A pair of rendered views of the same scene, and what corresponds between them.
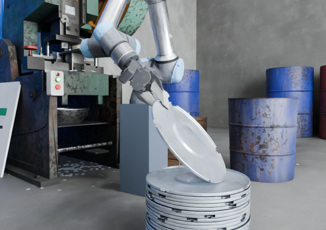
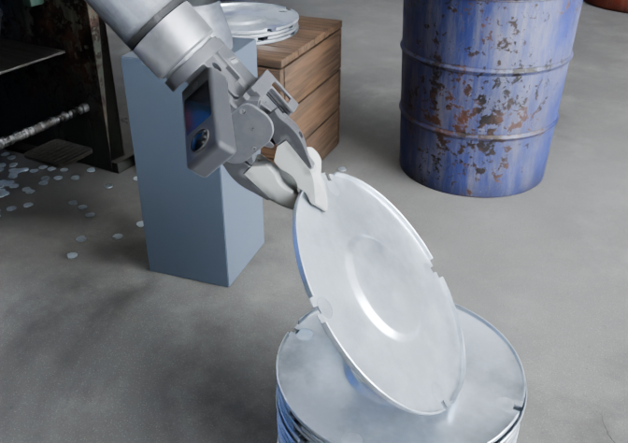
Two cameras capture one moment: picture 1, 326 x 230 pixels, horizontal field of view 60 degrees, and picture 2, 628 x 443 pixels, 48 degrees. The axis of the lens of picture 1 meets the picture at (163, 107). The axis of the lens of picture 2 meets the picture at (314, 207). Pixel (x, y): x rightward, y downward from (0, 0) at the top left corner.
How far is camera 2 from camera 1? 0.42 m
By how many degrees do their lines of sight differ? 30
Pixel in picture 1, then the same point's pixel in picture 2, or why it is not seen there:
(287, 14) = not seen: outside the picture
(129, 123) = (157, 111)
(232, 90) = not seen: outside the picture
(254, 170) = (463, 171)
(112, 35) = not seen: outside the picture
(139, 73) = (237, 118)
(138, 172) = (197, 232)
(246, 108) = (458, 25)
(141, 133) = not seen: hidden behind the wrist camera
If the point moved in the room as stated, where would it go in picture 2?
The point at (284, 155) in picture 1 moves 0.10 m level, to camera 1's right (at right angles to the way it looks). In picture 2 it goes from (535, 135) to (574, 132)
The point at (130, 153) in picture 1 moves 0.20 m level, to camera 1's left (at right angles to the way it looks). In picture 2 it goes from (169, 187) to (58, 197)
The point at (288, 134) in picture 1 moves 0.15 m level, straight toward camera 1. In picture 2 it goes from (550, 85) to (556, 108)
